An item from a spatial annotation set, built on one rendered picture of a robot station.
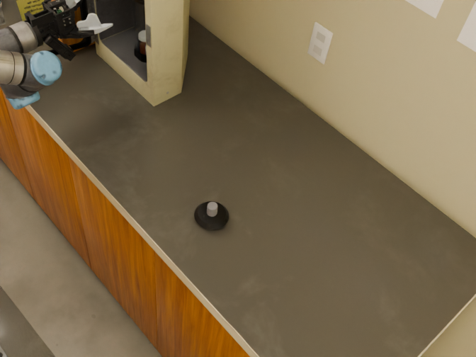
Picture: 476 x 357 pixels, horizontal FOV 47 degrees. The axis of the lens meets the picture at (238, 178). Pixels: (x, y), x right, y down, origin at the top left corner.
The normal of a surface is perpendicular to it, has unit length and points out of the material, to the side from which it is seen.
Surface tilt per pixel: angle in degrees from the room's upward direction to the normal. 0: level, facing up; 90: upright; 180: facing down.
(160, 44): 90
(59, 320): 0
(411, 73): 90
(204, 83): 0
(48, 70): 46
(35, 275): 0
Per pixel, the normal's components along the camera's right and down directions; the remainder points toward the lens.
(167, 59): 0.67, 0.61
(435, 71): -0.74, 0.47
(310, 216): 0.10, -0.63
